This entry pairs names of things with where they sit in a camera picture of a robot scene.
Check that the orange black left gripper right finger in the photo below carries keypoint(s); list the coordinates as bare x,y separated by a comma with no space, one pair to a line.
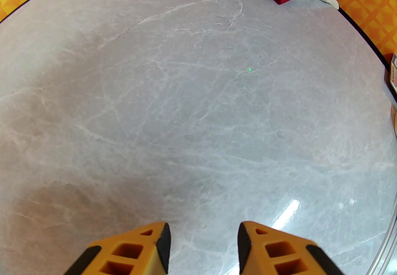
263,255

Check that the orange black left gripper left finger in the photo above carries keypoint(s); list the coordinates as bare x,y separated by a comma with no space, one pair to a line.
149,255

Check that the brown desk calculator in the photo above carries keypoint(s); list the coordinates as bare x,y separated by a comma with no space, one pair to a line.
394,72

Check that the aluminium mounting rail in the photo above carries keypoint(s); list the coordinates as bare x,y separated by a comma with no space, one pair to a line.
392,252

